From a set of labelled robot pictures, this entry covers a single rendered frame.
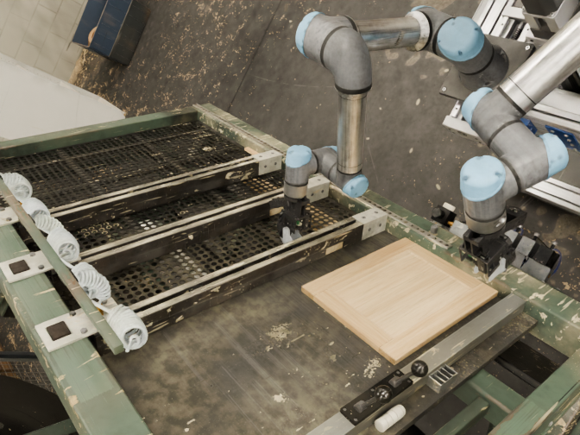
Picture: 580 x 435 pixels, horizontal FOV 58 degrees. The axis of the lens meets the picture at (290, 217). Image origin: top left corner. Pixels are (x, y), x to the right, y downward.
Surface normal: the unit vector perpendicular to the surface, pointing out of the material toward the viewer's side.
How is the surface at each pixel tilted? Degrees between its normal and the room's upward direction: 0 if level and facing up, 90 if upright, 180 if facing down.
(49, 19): 90
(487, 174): 28
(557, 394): 58
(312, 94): 0
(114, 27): 90
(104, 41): 90
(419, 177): 0
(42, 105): 90
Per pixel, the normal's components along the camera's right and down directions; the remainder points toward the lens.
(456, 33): -0.54, -0.15
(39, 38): 0.64, 0.41
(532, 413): 0.07, -0.86
